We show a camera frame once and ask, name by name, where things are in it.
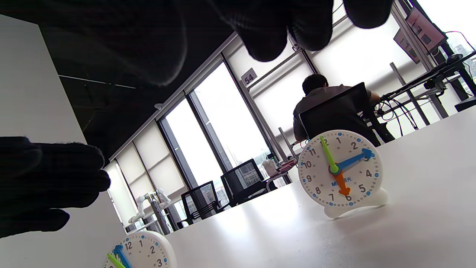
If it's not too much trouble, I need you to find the person's left hand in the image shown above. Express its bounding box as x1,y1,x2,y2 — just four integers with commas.
0,136,111,239

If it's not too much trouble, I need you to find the person's right hand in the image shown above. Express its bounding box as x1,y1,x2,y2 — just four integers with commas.
37,0,395,87

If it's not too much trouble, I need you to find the white teaching clock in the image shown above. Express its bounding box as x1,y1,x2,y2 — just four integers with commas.
297,130,388,219
103,231,178,268

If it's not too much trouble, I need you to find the grey number sign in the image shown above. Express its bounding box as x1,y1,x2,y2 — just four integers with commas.
241,68,258,87

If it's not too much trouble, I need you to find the white robot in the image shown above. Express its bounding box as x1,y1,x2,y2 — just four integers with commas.
128,188,172,224

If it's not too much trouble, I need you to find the black high-back office chair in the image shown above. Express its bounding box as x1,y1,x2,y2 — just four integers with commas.
299,82,396,147

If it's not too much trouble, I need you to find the flat computer monitor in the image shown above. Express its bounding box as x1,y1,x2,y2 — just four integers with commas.
405,7,447,52
393,28,419,64

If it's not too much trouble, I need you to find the translucent white container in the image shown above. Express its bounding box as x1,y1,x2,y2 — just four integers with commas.
262,159,277,177

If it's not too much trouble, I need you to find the black mesh office chair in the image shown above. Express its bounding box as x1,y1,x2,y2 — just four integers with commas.
176,181,230,229
221,158,277,208

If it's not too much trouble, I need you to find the black desk with white legs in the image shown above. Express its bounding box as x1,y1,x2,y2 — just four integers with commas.
381,50,476,126

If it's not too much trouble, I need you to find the tangle of black cables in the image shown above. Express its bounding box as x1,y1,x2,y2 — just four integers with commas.
374,95,421,136

